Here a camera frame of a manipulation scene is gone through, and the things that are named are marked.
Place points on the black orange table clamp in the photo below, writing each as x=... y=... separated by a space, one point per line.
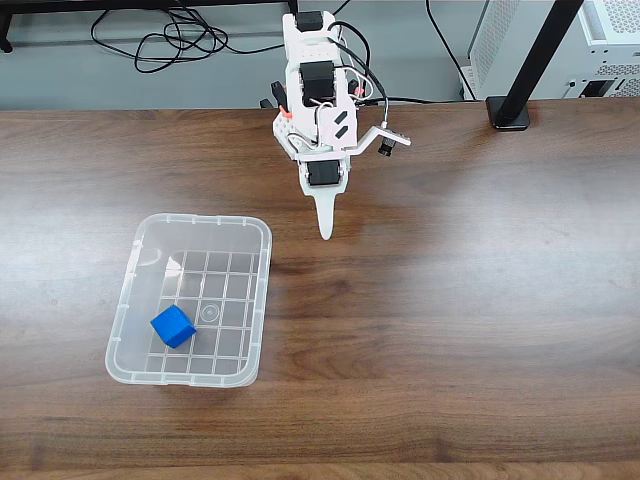
x=275 y=92

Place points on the blue cube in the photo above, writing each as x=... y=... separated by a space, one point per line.
x=172 y=327

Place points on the small wrist camera on bracket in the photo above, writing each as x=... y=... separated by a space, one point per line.
x=394 y=136

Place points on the black monitor stand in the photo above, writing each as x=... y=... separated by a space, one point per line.
x=537 y=60

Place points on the clear plastic container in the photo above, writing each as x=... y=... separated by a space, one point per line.
x=135 y=370

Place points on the white perforated computer case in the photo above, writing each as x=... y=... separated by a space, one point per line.
x=492 y=45

